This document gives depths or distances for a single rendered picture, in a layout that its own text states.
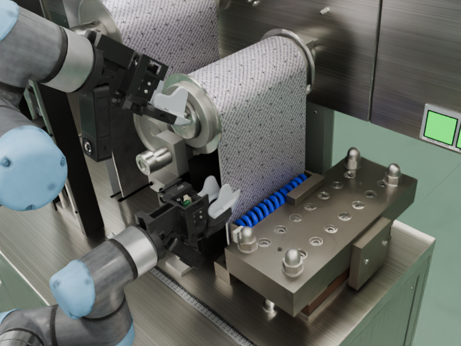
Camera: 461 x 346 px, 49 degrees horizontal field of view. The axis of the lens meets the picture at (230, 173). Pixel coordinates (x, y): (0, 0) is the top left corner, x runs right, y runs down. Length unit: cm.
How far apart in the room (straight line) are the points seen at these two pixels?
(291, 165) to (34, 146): 65
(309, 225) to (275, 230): 6
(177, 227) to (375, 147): 236
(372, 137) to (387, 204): 219
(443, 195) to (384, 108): 181
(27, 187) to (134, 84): 26
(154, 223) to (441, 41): 55
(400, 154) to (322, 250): 220
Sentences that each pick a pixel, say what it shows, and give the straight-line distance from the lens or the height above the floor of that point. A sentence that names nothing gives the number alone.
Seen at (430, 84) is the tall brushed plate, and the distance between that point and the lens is 95.
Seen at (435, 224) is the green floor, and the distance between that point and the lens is 260.
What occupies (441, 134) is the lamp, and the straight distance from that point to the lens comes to 97.
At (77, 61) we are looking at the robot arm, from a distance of 65.
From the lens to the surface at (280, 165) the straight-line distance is 101.
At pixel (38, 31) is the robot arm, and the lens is 63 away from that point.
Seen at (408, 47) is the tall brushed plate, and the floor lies 131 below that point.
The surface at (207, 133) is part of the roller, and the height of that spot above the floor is 124.
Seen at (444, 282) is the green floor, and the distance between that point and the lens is 234.
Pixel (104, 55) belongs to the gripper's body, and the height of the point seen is 142.
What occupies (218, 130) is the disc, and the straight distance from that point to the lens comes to 82.
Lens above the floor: 166
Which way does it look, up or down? 35 degrees down
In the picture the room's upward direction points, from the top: 5 degrees counter-clockwise
